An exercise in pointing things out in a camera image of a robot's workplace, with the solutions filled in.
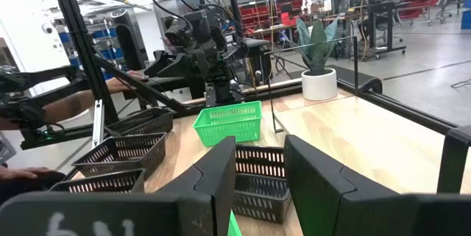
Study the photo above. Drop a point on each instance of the white security camera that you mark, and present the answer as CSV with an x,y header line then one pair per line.
x,y
47,28

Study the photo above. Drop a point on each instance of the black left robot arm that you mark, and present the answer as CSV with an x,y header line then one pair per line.
x,y
222,89

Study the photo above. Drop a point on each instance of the green slotted plastic basket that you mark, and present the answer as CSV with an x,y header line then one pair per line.
x,y
228,124
233,226

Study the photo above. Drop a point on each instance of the person's leg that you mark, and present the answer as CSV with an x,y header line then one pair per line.
x,y
33,188

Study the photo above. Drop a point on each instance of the person's hand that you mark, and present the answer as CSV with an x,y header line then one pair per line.
x,y
25,172
125,81

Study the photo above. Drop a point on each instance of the black tower fan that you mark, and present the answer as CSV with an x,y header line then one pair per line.
x,y
129,41

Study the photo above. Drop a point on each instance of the blue storage bin rack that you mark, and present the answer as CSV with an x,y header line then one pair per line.
x,y
106,52

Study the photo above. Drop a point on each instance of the silver aluminium bar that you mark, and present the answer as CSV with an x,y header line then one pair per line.
x,y
98,125

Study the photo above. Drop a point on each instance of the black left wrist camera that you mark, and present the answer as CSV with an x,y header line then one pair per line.
x,y
176,30

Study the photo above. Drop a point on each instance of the green artificial snake plant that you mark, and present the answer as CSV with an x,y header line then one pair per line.
x,y
318,45

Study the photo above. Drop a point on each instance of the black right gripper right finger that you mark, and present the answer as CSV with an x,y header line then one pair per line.
x,y
331,199

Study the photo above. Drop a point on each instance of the black slotted plastic basket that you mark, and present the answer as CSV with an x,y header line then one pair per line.
x,y
121,155
99,184
141,122
261,192

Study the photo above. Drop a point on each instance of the black stool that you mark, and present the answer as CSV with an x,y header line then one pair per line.
x,y
257,45

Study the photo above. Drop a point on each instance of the black standing desk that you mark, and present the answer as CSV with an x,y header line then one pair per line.
x,y
382,11

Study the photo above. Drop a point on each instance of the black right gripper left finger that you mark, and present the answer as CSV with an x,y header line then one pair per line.
x,y
206,192

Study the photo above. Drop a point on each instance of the person's forearm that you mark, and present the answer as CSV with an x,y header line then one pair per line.
x,y
70,105

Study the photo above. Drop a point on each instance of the black curved bracket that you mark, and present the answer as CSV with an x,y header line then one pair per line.
x,y
371,83

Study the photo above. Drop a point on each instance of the black aluminium rig frame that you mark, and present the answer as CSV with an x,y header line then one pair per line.
x,y
84,45

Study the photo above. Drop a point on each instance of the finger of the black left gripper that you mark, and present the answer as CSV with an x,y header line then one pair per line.
x,y
160,65
187,67

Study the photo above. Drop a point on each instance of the white round plant pot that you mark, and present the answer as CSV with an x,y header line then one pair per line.
x,y
319,85

